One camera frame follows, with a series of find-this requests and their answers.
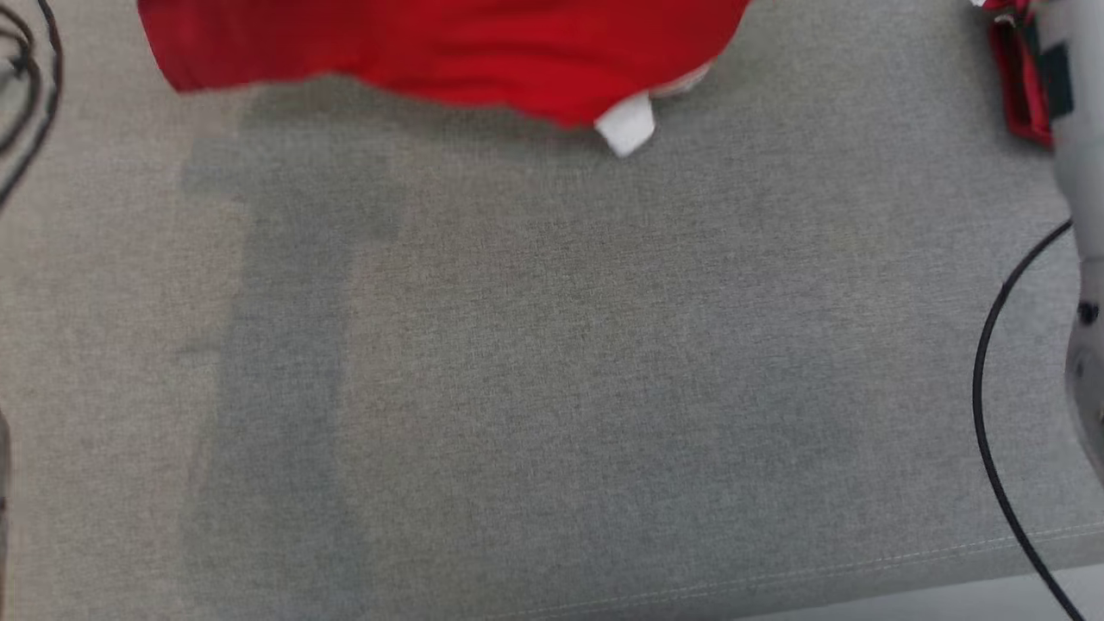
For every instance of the red white-striped shorts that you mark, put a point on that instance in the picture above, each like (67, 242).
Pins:
(1018, 95)

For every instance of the red numbered jersey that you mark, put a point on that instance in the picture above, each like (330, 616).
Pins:
(431, 43)

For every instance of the grey fabric sofa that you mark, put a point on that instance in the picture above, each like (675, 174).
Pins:
(561, 362)

